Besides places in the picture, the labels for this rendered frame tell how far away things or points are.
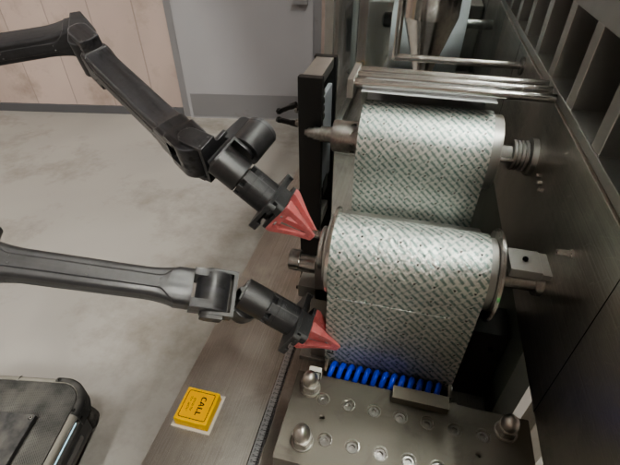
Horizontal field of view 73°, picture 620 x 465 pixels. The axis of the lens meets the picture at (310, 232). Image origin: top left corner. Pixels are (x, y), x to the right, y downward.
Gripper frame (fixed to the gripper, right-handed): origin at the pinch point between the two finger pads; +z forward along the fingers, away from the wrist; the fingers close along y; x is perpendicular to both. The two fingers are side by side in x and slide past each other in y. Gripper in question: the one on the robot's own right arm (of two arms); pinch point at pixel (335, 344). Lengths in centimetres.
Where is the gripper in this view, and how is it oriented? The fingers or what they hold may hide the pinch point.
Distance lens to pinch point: 79.9
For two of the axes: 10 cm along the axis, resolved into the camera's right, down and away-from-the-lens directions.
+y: -2.4, 6.1, -7.5
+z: 8.5, 5.1, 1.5
